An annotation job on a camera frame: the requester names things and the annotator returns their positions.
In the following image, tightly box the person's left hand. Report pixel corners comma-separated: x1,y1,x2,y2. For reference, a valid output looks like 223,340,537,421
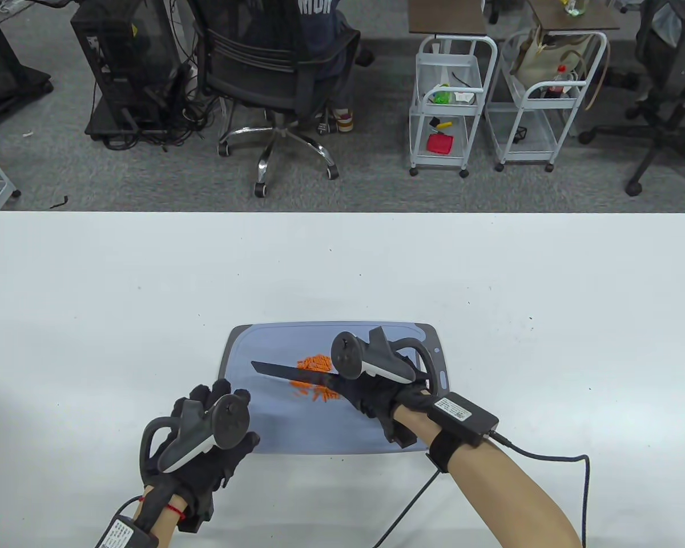
140,378,261,534

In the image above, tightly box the person's right hand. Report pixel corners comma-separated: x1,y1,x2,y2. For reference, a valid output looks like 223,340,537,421
325,371,434,449

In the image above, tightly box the black white hand controller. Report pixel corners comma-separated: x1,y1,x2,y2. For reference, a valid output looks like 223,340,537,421
330,325,440,396
139,394,252,474

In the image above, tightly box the pile of orange plasticine granules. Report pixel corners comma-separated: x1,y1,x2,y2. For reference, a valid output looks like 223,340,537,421
290,354,343,403

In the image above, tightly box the blue grey cutting board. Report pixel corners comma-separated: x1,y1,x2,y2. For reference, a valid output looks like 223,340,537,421
224,323,449,454

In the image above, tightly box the black kitchen knife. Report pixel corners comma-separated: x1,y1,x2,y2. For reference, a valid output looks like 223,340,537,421
251,360,343,390

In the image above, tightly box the person's left forearm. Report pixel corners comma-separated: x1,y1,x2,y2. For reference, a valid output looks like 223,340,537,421
134,485,186,548

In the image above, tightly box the person's right forearm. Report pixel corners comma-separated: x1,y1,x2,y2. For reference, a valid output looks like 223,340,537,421
397,408,583,548

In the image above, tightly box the black office chair chrome base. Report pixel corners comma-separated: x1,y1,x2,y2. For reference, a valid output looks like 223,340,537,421
191,0,372,199

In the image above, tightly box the red capped dark bottle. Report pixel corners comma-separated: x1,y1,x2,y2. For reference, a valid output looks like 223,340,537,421
542,66,571,99

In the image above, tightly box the beige bag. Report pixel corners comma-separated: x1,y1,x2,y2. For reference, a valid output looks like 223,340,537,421
514,31,611,112

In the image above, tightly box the brown wooden table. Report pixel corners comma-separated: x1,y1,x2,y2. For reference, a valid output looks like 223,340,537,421
408,0,487,36
528,0,621,32

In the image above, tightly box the black computer tower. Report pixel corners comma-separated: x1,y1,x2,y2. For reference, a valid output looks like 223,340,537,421
70,0,192,140

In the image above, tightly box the black equipment stand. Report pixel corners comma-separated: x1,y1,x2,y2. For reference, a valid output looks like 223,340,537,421
0,0,54,135

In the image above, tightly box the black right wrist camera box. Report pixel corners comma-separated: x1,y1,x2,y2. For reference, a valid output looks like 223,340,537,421
428,393,500,447

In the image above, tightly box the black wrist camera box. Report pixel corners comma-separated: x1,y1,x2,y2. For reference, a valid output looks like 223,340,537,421
428,393,500,447
94,515,159,548

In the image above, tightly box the black wrist strap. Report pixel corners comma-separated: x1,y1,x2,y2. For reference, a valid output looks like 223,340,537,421
425,431,480,473

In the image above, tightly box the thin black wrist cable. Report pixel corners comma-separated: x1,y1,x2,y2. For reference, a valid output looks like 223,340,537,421
111,495,146,520

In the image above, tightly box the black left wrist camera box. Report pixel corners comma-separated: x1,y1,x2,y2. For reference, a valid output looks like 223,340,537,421
94,515,159,548

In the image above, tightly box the thin black glove cable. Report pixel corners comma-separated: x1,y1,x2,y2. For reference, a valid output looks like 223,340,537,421
371,468,440,548

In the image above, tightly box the thick black camera cable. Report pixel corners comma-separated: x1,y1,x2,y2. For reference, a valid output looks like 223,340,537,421
490,431,591,546

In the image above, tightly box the tangle of black cables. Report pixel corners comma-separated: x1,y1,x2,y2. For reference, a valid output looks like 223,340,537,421
100,63,229,152

